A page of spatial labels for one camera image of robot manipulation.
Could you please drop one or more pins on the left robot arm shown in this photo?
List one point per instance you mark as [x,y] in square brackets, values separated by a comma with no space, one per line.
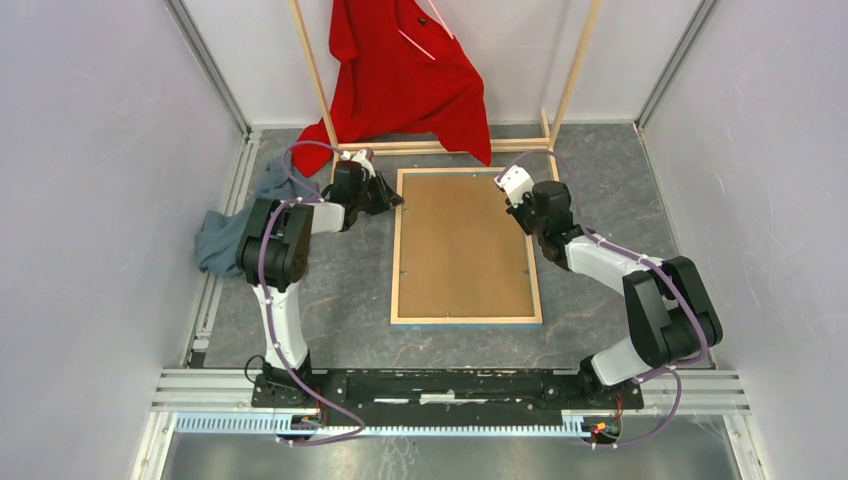
[273,254]

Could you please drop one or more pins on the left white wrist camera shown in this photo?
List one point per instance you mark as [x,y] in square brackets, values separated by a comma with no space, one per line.
[363,157]

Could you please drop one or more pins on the wooden clothes rack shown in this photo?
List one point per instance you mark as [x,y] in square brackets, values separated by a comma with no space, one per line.
[550,126]

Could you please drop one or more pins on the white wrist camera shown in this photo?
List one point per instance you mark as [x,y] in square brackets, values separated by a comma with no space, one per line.
[363,157]
[514,182]

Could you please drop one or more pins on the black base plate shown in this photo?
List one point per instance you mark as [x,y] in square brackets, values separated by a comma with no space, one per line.
[441,397]

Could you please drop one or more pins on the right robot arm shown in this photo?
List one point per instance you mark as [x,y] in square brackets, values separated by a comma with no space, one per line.
[670,317]

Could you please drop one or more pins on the white cable duct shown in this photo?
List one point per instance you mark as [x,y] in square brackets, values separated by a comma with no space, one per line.
[291,425]

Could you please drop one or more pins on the grey-blue cloth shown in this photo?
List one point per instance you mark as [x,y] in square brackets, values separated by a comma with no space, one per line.
[215,246]

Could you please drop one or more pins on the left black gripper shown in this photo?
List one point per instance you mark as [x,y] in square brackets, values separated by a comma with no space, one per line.
[387,195]

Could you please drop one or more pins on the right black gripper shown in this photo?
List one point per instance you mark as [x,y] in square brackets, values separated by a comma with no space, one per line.
[517,212]

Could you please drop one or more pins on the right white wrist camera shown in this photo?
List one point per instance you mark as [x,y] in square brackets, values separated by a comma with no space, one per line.
[514,182]

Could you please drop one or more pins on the pink clothes hanger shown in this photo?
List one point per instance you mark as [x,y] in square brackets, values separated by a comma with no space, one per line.
[423,28]

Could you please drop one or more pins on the red shirt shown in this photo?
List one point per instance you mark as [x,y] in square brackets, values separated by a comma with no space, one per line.
[384,86]

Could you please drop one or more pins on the blue picture frame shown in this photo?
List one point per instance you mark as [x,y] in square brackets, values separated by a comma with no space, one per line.
[458,257]

